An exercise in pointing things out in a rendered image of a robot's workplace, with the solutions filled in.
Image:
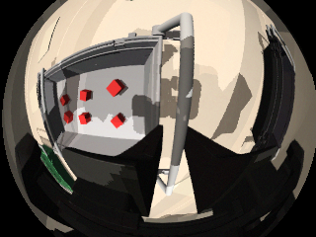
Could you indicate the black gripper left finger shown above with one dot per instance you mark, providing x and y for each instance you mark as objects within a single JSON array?
[{"x": 134, "y": 171}]

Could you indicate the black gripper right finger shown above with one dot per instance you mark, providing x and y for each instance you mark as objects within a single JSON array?
[{"x": 215, "y": 170}]

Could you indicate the small red block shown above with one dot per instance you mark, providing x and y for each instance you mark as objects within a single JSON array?
[
  {"x": 115, "y": 87},
  {"x": 68, "y": 116},
  {"x": 85, "y": 95},
  {"x": 118, "y": 120},
  {"x": 84, "y": 118}
]

